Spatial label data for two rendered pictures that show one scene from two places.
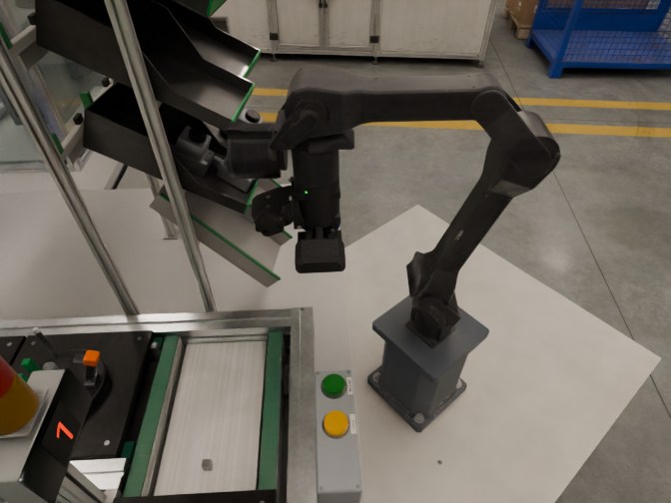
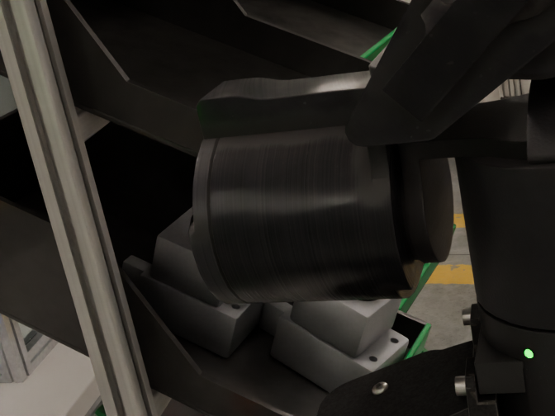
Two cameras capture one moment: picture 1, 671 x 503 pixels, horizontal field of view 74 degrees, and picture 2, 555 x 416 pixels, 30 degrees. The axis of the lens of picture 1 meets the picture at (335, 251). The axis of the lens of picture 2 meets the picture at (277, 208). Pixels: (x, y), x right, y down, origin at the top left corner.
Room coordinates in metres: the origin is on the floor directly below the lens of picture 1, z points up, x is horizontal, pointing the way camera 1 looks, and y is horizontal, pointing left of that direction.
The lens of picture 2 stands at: (0.19, 0.00, 1.51)
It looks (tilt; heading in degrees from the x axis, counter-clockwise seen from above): 20 degrees down; 22
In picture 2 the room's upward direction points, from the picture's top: 12 degrees counter-clockwise
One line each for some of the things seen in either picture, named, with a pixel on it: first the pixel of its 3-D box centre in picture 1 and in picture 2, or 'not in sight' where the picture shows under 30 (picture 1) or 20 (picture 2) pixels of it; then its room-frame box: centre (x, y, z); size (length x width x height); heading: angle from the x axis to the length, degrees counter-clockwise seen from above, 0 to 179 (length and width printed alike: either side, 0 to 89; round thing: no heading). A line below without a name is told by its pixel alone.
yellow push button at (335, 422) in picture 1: (335, 424); not in sight; (0.33, 0.00, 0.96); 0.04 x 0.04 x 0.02
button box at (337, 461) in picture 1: (335, 431); not in sight; (0.33, 0.00, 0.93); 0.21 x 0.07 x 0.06; 3
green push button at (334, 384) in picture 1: (334, 385); not in sight; (0.40, 0.00, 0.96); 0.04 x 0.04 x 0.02
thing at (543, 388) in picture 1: (397, 371); not in sight; (0.50, -0.13, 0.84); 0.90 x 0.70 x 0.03; 130
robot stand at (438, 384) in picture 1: (422, 357); not in sight; (0.46, -0.16, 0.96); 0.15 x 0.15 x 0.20; 40
